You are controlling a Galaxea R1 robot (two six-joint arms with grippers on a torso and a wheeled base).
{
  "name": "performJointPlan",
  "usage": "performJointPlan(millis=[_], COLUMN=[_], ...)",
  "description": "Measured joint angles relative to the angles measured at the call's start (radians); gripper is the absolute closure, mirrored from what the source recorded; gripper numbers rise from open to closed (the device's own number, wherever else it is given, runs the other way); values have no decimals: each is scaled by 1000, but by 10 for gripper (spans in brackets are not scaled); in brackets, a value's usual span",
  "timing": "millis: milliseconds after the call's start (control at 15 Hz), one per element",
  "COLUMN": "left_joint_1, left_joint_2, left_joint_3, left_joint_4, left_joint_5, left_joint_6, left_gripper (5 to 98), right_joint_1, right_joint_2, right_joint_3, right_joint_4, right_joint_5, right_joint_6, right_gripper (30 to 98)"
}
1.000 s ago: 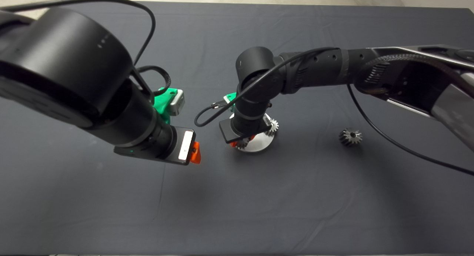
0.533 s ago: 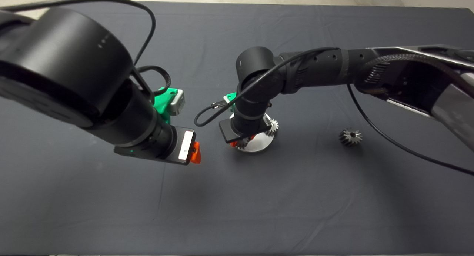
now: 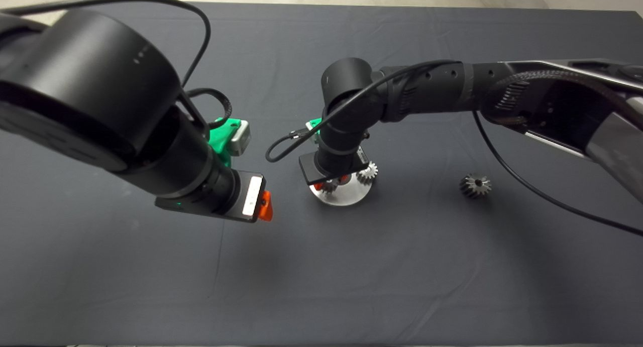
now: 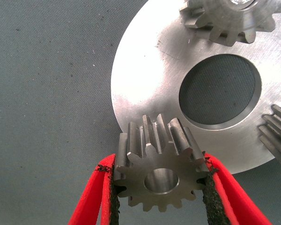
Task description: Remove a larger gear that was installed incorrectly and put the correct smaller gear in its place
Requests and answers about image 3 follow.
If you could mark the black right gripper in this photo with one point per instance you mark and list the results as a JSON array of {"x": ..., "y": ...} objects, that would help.
[{"x": 310, "y": 171}]

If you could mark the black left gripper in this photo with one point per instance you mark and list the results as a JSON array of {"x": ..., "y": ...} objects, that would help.
[{"x": 242, "y": 199}]

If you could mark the small steel gear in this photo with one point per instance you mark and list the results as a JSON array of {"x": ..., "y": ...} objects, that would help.
[
  {"x": 369, "y": 174},
  {"x": 330, "y": 188}
]

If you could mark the large dark steel gear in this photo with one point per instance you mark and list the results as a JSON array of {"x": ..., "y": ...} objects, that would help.
[{"x": 475, "y": 186}]

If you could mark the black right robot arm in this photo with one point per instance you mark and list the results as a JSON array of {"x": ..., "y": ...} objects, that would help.
[{"x": 442, "y": 91}]

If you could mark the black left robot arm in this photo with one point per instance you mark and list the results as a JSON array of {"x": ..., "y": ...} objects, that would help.
[{"x": 85, "y": 96}]

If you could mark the round metal plate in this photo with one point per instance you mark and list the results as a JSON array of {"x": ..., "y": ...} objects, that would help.
[{"x": 346, "y": 196}]

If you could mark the dark grey table cloth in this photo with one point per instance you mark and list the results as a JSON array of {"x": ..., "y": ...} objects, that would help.
[{"x": 301, "y": 286}]

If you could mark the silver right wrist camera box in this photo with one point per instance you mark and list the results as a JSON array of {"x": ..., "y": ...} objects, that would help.
[{"x": 311, "y": 131}]

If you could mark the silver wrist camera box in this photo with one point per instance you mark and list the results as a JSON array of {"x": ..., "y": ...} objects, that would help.
[
  {"x": 311, "y": 131},
  {"x": 241, "y": 137}
]

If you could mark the green right camera mount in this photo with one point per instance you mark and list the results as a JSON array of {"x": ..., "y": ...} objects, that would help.
[{"x": 315, "y": 123}]

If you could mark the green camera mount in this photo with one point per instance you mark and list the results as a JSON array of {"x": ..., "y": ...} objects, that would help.
[
  {"x": 221, "y": 141},
  {"x": 315, "y": 123}
]

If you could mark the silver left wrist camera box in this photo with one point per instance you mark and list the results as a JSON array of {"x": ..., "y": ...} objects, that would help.
[{"x": 241, "y": 137}]

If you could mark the green left camera mount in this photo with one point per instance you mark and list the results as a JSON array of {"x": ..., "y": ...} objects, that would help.
[{"x": 221, "y": 141}]

